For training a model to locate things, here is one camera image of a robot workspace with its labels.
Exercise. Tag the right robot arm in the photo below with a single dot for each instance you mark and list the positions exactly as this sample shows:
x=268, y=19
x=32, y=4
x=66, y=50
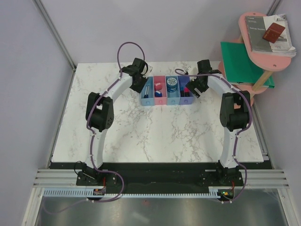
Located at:
x=235, y=115

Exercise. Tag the pink bin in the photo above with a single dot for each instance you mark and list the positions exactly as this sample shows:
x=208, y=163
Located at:
x=161, y=100

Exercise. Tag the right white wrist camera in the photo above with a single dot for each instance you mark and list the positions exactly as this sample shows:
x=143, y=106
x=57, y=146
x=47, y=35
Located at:
x=192, y=71

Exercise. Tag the light blue bin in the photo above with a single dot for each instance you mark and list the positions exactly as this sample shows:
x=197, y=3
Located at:
x=148, y=101
x=174, y=97

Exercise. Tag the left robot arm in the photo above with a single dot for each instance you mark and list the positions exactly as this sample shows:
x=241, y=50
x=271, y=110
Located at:
x=100, y=109

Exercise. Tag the white slotted cable duct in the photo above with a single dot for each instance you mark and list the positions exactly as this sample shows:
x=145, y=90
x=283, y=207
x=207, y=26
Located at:
x=104, y=193

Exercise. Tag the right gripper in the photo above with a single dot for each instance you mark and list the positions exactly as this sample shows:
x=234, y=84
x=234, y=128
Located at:
x=191, y=85

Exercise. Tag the green folder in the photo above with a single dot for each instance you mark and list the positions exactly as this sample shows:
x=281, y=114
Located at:
x=237, y=67

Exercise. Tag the pink eraser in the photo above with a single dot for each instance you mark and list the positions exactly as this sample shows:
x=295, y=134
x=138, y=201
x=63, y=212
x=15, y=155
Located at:
x=158, y=86

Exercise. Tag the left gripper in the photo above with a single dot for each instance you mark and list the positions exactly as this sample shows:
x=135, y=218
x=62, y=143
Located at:
x=139, y=89

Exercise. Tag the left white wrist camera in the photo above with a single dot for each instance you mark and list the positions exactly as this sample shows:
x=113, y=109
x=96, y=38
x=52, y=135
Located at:
x=148, y=68

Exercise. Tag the white spiral notebook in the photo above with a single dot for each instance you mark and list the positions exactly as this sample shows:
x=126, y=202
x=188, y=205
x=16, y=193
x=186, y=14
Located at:
x=283, y=46

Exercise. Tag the blue eraser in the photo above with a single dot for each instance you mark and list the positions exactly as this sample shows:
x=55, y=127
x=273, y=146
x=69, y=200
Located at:
x=158, y=93

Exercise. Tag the blue-capped white pen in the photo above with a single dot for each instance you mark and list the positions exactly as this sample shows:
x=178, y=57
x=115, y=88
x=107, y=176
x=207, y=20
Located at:
x=147, y=91

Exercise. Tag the grey setup guide booklet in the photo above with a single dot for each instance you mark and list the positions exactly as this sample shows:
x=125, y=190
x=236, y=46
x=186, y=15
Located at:
x=256, y=30

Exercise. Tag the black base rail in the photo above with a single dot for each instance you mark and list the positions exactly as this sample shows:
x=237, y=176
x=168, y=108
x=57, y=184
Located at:
x=160, y=177

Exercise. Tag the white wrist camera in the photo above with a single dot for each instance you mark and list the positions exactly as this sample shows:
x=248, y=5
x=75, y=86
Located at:
x=192, y=71
x=148, y=68

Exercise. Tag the pink two-tier stand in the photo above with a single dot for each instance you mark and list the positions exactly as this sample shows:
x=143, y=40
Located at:
x=268, y=62

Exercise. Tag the dark red card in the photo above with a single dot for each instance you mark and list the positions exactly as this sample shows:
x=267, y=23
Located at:
x=273, y=32

